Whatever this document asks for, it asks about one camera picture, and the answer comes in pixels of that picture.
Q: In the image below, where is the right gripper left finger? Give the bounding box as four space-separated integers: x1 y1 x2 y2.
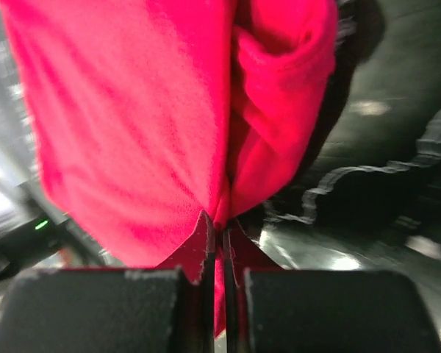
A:
0 213 215 352

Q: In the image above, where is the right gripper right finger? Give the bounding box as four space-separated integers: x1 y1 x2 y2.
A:
223 221 441 352

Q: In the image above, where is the red polo shirt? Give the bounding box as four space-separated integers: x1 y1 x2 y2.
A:
0 0 340 339

